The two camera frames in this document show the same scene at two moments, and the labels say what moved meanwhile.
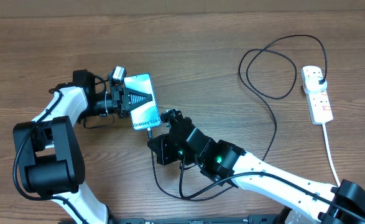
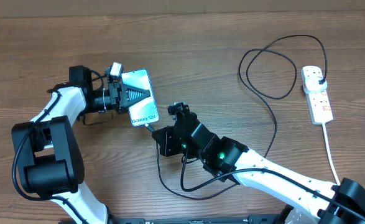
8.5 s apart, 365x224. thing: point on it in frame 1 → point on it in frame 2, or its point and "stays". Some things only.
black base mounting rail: [250, 218] stays
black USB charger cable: [260, 49] → [162, 179]
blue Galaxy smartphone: [147, 116] stays
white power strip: [318, 102] stays
